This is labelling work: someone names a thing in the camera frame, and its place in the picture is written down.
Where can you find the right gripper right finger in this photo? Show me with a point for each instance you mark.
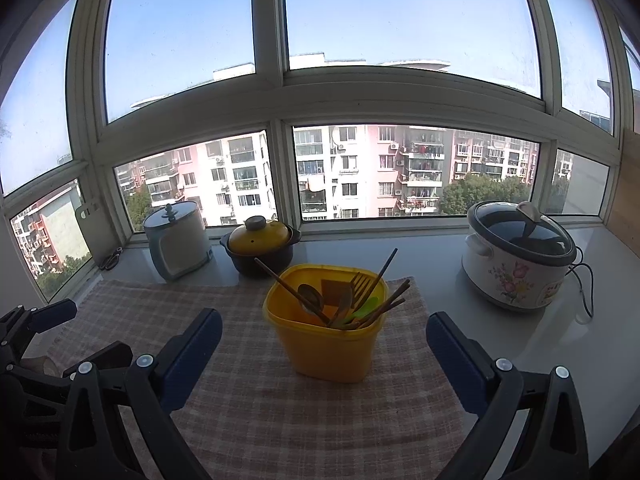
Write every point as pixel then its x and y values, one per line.
pixel 552 443

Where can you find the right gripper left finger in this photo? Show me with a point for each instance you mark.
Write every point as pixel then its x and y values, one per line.
pixel 95 443

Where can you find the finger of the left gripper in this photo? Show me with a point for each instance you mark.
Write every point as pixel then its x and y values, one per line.
pixel 44 319

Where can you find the wooden chopstick red tip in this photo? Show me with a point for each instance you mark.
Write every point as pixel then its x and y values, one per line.
pixel 382 304
pixel 385 307
pixel 380 312
pixel 287 287

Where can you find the green plastic spoon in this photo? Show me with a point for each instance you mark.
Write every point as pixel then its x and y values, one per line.
pixel 369 306

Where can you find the metal fork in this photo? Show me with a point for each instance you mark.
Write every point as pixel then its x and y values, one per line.
pixel 346 296

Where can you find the metal spoon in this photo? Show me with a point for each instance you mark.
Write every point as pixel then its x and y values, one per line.
pixel 313 301

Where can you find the white cutting board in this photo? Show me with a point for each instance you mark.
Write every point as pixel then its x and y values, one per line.
pixel 98 232

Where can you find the teal white electric pot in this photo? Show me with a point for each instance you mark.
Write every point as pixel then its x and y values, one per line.
pixel 177 238

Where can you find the pink plaid cloth mat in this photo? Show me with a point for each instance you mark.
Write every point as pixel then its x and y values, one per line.
pixel 251 416

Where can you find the white floral rice cooker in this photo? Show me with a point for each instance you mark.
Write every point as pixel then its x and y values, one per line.
pixel 516 256

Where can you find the black casserole yellow lid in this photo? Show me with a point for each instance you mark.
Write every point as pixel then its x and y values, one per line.
pixel 270 241

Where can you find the yellow plastic utensil container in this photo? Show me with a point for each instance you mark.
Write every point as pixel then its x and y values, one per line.
pixel 314 349

